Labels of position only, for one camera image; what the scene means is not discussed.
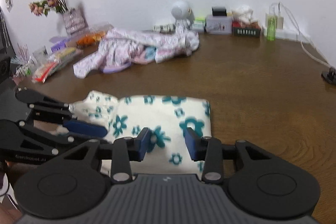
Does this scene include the green and white packs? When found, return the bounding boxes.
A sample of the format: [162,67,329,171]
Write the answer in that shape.
[193,18,206,31]

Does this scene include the green spray bottle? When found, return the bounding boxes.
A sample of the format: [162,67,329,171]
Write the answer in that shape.
[266,17,277,41]

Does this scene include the purple packet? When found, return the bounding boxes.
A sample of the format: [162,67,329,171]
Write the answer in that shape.
[51,39,69,52]

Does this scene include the yellow snack packet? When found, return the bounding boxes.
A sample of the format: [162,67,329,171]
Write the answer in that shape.
[52,47,82,62]

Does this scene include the small black box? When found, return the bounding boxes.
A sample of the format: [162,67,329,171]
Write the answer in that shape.
[211,6,227,17]

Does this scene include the red snack packet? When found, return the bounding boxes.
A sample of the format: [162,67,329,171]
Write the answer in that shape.
[31,61,61,84]

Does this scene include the white robot speaker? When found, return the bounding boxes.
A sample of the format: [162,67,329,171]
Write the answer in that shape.
[171,0,194,30]

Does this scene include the white crumpled tissues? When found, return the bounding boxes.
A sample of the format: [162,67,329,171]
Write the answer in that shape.
[232,5,254,24]

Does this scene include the dark red tissue box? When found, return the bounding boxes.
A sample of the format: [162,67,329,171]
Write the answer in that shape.
[232,21,262,37]

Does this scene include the thin white charging cable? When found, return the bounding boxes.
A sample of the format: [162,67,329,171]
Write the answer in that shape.
[278,2,315,48]

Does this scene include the white power strip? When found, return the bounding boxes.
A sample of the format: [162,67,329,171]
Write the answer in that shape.
[262,27,310,42]

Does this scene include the cream dress with green flowers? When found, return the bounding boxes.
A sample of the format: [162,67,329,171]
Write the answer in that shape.
[70,90,212,180]

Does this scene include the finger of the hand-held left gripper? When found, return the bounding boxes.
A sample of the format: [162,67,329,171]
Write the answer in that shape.
[0,119,109,155]
[15,90,72,123]

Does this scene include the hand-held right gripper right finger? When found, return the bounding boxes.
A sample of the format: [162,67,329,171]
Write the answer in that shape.
[184,127,274,185]

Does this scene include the purple garment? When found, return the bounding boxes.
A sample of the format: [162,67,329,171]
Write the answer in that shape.
[102,63,132,74]

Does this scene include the thick white power cord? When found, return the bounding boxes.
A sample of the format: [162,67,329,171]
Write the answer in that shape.
[299,40,334,67]

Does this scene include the pink floral dress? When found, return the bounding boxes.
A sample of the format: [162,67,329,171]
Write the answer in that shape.
[73,27,200,79]

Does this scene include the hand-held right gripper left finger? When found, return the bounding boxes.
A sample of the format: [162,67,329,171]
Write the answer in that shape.
[62,127,151,185]

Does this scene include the clear container of orange peels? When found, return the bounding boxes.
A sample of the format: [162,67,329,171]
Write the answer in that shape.
[76,23,111,46]

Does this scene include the grey tin box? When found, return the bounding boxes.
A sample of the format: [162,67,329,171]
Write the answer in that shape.
[205,15,233,35]

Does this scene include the patterned flower vase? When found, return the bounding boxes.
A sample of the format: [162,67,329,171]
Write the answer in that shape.
[62,7,88,35]

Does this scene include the black device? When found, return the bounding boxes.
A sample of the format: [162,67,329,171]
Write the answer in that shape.
[0,6,16,85]

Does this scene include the light blue cloth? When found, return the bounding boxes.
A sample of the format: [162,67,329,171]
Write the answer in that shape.
[144,47,158,62]

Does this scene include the white charger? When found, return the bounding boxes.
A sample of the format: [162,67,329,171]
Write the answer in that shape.
[265,2,285,30]

